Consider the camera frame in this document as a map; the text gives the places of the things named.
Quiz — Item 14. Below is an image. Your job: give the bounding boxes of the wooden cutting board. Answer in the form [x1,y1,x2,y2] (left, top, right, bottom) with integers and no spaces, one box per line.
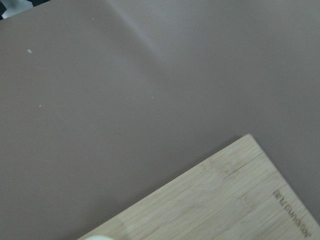
[83,134,320,240]

